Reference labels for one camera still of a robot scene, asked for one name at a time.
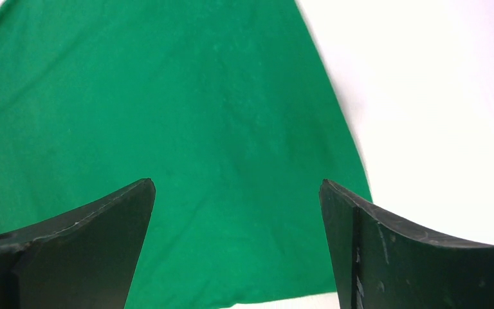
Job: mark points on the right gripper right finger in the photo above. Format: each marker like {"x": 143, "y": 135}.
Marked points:
{"x": 382, "y": 260}

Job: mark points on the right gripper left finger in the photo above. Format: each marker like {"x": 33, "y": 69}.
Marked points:
{"x": 83, "y": 258}

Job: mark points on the green t shirt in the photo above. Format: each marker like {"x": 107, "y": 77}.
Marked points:
{"x": 225, "y": 105}

